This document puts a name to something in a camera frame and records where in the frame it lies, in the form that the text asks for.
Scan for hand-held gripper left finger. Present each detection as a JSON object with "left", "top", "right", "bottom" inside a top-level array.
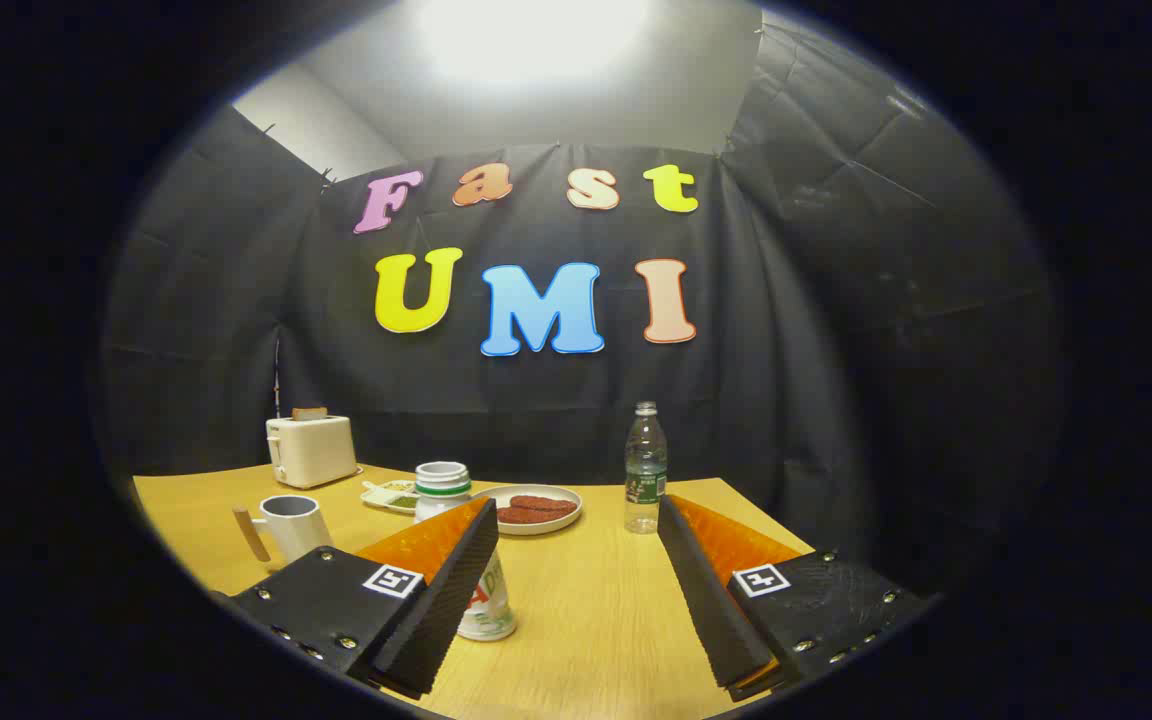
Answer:
[{"left": 226, "top": 495, "right": 500, "bottom": 701}]

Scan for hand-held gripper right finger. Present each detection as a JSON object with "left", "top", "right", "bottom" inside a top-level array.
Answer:
[{"left": 656, "top": 493, "right": 940, "bottom": 703}]

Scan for white juice bottle green band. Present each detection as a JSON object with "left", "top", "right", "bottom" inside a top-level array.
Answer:
[{"left": 414, "top": 461, "right": 518, "bottom": 642}]

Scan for white cup with wooden handle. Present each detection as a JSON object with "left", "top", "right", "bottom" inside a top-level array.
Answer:
[{"left": 232, "top": 494, "right": 335, "bottom": 571}]

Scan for clear plastic water bottle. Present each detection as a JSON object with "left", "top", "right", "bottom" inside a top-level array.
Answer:
[{"left": 624, "top": 401, "right": 668, "bottom": 535}]

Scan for wooden table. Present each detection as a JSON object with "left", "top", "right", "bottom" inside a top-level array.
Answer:
[{"left": 132, "top": 463, "right": 817, "bottom": 720}]

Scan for white divided dish with beans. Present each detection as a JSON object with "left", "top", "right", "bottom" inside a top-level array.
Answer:
[{"left": 361, "top": 479, "right": 420, "bottom": 515}]

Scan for round white plate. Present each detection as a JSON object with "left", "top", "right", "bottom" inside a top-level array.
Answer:
[{"left": 471, "top": 484, "right": 583, "bottom": 537}]

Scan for red meat slices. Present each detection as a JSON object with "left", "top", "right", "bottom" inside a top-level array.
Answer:
[{"left": 496, "top": 495, "right": 578, "bottom": 525}]

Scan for cream toaster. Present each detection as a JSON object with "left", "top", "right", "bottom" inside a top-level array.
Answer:
[{"left": 266, "top": 413, "right": 361, "bottom": 490}]

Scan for black backdrop cloth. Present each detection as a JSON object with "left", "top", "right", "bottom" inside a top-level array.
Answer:
[{"left": 101, "top": 20, "right": 1062, "bottom": 601}]

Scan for ceiling light panel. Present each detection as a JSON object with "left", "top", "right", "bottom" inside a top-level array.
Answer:
[{"left": 416, "top": 0, "right": 652, "bottom": 91}]

